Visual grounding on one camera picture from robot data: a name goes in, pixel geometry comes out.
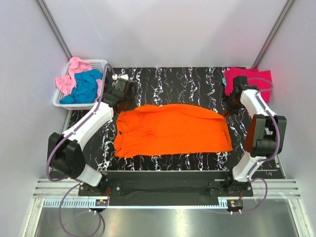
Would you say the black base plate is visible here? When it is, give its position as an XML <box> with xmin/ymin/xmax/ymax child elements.
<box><xmin>78</xmin><ymin>170</ymin><xmax>253</xmax><ymax>207</ymax></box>

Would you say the folded light blue t shirt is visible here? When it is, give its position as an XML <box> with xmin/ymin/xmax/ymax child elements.
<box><xmin>222</xmin><ymin>77</ymin><xmax>227</xmax><ymax>87</ymax></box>

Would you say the aluminium front rail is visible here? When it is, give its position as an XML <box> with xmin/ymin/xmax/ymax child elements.
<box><xmin>32</xmin><ymin>179</ymin><xmax>302</xmax><ymax>198</ymax></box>

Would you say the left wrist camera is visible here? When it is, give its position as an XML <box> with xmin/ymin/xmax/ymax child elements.
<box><xmin>112</xmin><ymin>74</ymin><xmax>129</xmax><ymax>80</ymax></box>

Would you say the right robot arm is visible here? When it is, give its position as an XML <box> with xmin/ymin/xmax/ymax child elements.
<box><xmin>222</xmin><ymin>76</ymin><xmax>287</xmax><ymax>196</ymax></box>

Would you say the folded magenta t shirt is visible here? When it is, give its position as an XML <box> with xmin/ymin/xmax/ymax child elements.
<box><xmin>224</xmin><ymin>67</ymin><xmax>272</xmax><ymax>103</ymax></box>

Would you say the pink t shirt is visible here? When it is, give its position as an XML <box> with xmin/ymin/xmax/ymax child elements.
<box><xmin>55</xmin><ymin>57</ymin><xmax>102</xmax><ymax>97</ymax></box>

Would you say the orange t shirt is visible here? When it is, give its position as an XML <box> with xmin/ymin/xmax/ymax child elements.
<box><xmin>114</xmin><ymin>104</ymin><xmax>233</xmax><ymax>158</ymax></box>

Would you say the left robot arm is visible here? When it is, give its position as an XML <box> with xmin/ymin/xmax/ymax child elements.
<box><xmin>46</xmin><ymin>75</ymin><xmax>137</xmax><ymax>196</ymax></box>

